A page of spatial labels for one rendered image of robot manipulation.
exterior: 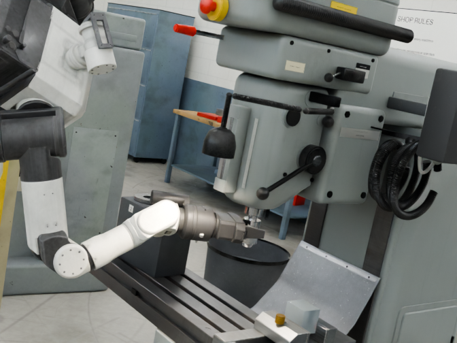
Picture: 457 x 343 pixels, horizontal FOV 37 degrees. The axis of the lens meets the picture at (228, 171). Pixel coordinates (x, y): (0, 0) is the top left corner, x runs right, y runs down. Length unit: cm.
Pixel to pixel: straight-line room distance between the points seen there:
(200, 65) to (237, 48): 750
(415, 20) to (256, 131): 526
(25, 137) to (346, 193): 81
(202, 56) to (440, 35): 362
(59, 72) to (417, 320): 120
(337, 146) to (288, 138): 15
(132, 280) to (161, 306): 16
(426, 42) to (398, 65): 483
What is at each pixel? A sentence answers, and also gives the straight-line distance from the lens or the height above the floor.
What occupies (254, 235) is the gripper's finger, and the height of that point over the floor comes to 123.
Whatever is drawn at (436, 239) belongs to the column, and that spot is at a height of 126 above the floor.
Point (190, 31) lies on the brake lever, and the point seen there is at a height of 170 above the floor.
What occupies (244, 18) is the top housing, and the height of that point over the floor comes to 175.
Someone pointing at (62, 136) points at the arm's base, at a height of 143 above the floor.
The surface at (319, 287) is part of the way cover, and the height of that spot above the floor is 105.
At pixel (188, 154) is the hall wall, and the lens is 916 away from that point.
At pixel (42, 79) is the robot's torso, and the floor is 153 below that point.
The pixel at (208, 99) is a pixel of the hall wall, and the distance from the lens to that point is 890.
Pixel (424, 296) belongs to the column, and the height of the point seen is 109.
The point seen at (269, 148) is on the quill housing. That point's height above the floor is 147.
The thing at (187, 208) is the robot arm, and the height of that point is 128.
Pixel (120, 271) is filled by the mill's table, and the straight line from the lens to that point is 207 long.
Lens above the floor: 167
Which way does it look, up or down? 10 degrees down
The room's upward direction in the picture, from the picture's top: 11 degrees clockwise
